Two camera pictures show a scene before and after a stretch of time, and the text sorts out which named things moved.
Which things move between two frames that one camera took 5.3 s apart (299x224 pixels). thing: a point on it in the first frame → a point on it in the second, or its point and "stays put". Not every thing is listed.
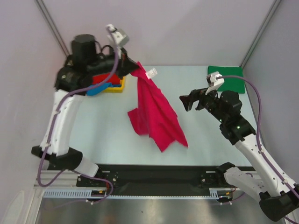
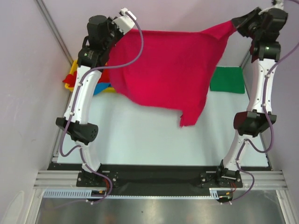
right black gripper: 195,95 → 242,23
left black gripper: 125,65 → 110,24
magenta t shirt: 155,115 → 168,69
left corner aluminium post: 52,24 stays put
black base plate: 153,177 stays put
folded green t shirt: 230,84 stays put
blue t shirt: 101,88 stays put
